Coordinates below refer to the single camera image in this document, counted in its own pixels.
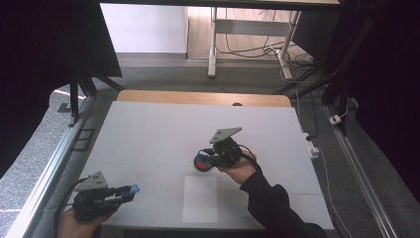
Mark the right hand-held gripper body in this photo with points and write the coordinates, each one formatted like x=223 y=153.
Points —
x=228 y=152

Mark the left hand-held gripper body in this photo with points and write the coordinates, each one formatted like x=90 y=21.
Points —
x=90 y=201

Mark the small blue block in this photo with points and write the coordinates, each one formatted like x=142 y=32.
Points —
x=134 y=189

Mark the person's right hand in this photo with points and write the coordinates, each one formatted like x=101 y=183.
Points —
x=242 y=170

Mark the person's left hand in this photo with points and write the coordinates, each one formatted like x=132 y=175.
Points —
x=76 y=228

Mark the wooden table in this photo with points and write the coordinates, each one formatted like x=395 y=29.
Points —
x=198 y=98

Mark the white power strip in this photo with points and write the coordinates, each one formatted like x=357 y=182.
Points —
x=312 y=147

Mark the black metal stand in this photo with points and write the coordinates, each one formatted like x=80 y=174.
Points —
x=333 y=79
x=75 y=95

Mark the small white adapter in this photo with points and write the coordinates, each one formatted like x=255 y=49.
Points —
x=335 y=119

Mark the black curtain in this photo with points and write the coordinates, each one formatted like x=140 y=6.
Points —
x=386 y=82
x=39 y=66

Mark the aluminium rail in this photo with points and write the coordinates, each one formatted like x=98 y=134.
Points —
x=49 y=172
x=360 y=172

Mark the white metal desk frame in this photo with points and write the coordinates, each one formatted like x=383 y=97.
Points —
x=251 y=27

